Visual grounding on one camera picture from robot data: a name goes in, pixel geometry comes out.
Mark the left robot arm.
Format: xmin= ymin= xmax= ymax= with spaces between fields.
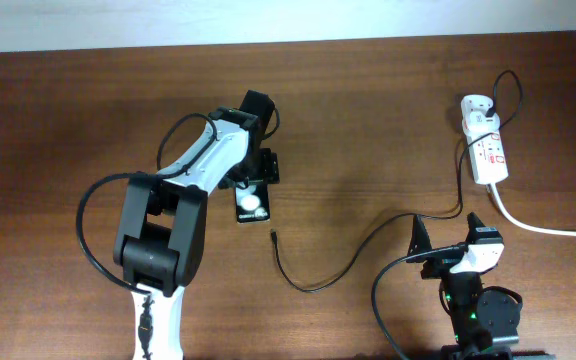
xmin=113 ymin=90 xmax=279 ymax=359

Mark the black smartphone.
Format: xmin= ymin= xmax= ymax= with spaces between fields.
xmin=234 ymin=184 xmax=271 ymax=224

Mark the white power strip cord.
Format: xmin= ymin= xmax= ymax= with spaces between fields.
xmin=487 ymin=182 xmax=576 ymax=242

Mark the white USB wall charger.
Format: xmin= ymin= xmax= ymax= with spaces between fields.
xmin=460 ymin=94 xmax=500 ymax=136

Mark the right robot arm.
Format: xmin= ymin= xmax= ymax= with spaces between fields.
xmin=408 ymin=213 xmax=523 ymax=359

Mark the white power strip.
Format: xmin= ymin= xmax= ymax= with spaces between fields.
xmin=464 ymin=128 xmax=509 ymax=185

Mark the black USB charging cable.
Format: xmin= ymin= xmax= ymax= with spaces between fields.
xmin=269 ymin=69 xmax=524 ymax=294

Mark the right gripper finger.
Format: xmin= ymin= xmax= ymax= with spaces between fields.
xmin=406 ymin=215 xmax=432 ymax=263
xmin=467 ymin=212 xmax=486 ymax=235

